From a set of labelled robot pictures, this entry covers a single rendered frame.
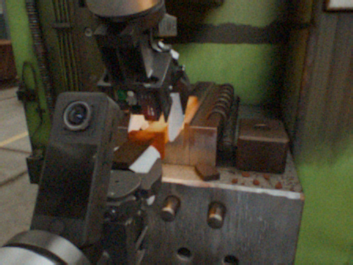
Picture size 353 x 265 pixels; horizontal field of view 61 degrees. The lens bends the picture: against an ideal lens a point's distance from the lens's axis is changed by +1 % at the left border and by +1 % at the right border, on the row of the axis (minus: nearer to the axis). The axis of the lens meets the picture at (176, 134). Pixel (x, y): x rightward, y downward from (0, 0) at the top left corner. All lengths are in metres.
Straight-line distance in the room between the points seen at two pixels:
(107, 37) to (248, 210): 0.36
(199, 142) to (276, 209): 0.17
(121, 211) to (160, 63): 0.17
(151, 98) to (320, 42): 0.41
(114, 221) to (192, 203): 0.28
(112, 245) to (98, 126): 0.10
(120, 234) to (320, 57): 0.51
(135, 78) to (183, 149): 0.26
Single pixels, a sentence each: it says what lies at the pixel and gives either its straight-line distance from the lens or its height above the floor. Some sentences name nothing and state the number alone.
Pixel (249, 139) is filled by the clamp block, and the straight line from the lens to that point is 0.52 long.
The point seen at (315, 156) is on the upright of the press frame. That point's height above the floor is 0.90.
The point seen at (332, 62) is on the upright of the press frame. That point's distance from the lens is 0.65.
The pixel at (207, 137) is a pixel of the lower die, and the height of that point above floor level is 0.97.
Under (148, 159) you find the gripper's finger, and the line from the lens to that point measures 0.32.
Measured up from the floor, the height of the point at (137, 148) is 1.03.
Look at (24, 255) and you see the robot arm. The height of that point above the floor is 1.04.
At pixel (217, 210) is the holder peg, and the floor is 0.88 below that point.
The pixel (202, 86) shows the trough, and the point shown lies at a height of 0.99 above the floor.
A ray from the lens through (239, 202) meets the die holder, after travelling 0.51.
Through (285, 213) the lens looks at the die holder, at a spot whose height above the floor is 0.88.
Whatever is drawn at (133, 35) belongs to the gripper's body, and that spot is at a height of 1.15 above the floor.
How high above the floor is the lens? 1.16
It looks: 20 degrees down
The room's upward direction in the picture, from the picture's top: straight up
